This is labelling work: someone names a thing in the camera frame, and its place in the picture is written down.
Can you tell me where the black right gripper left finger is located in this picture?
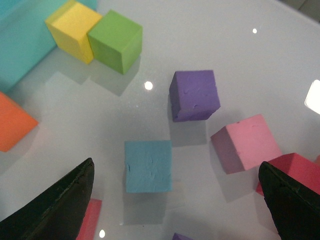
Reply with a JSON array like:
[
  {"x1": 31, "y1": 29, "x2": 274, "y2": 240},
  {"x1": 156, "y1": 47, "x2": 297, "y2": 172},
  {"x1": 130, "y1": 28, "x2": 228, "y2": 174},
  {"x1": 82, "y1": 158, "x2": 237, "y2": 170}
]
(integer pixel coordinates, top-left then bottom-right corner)
[{"x1": 0, "y1": 158, "x2": 95, "y2": 240}]

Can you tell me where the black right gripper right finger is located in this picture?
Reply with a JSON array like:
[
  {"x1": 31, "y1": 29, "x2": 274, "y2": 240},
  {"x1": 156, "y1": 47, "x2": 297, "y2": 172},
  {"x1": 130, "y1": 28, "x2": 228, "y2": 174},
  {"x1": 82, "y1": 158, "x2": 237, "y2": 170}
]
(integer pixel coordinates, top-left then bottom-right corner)
[{"x1": 258, "y1": 161, "x2": 320, "y2": 240}]

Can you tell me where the light blue foam block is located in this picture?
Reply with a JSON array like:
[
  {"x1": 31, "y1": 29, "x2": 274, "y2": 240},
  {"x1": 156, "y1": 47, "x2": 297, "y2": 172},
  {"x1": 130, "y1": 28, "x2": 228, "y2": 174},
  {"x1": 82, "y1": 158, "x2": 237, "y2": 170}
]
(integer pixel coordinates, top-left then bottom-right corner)
[{"x1": 124, "y1": 140, "x2": 172, "y2": 194}]

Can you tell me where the red foam block left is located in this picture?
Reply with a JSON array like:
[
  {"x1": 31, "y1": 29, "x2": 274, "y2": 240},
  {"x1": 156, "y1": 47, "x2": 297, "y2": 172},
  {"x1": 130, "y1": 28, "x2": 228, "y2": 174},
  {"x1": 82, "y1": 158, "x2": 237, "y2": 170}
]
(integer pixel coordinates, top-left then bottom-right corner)
[{"x1": 76, "y1": 198, "x2": 102, "y2": 240}]

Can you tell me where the dark red foam block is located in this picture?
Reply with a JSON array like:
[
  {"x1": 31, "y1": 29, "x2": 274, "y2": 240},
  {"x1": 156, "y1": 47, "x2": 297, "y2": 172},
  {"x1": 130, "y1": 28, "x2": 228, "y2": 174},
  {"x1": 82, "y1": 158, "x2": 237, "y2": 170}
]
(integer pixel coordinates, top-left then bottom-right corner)
[{"x1": 267, "y1": 153, "x2": 320, "y2": 194}]

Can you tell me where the pink foam block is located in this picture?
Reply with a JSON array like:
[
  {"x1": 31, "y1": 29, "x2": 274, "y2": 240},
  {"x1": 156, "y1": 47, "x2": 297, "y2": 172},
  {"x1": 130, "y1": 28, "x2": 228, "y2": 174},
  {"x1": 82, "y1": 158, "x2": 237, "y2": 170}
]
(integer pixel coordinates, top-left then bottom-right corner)
[{"x1": 210, "y1": 114, "x2": 282, "y2": 174}]

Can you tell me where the orange foam block left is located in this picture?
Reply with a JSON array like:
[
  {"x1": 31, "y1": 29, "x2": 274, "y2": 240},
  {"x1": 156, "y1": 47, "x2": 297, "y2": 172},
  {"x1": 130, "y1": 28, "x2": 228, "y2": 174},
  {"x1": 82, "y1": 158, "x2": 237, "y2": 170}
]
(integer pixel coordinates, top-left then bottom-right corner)
[{"x1": 0, "y1": 92, "x2": 38, "y2": 152}]

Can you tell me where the purple foam block near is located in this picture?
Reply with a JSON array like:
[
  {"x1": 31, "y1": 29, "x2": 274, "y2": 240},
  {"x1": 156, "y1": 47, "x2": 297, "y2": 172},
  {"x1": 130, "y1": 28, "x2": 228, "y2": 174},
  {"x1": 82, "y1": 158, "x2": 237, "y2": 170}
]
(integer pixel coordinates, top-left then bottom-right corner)
[{"x1": 172, "y1": 232, "x2": 193, "y2": 240}]

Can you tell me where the purple foam block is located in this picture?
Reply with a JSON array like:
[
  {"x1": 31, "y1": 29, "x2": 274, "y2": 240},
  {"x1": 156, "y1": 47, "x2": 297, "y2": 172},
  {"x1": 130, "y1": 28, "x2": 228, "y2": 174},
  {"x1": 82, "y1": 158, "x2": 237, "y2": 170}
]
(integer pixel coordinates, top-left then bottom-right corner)
[
  {"x1": 172, "y1": 232, "x2": 193, "y2": 240},
  {"x1": 169, "y1": 70, "x2": 221, "y2": 123}
]

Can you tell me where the purple foam block far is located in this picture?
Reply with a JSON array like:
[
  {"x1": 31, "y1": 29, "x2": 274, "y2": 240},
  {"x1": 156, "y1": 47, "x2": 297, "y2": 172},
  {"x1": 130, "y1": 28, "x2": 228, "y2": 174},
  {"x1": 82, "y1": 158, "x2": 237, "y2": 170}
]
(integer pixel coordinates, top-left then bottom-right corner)
[{"x1": 169, "y1": 70, "x2": 221, "y2": 123}]

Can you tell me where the teal plastic bin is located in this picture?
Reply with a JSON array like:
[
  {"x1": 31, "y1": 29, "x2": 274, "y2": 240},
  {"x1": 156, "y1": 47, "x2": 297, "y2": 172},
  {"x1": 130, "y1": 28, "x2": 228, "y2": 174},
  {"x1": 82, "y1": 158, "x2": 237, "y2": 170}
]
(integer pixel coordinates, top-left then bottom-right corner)
[{"x1": 0, "y1": 0, "x2": 98, "y2": 94}]

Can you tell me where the green foam block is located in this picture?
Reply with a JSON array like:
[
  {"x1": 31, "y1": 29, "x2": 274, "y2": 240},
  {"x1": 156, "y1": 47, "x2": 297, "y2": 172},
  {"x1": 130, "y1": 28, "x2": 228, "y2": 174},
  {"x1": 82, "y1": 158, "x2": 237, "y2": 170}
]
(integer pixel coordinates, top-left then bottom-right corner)
[{"x1": 87, "y1": 10, "x2": 143, "y2": 75}]

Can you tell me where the yellow foam block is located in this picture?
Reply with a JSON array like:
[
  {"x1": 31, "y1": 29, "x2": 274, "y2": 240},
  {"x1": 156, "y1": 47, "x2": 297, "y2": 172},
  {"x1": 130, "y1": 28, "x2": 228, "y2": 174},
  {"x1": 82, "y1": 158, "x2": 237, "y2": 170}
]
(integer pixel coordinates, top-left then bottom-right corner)
[{"x1": 45, "y1": 0, "x2": 102, "y2": 64}]

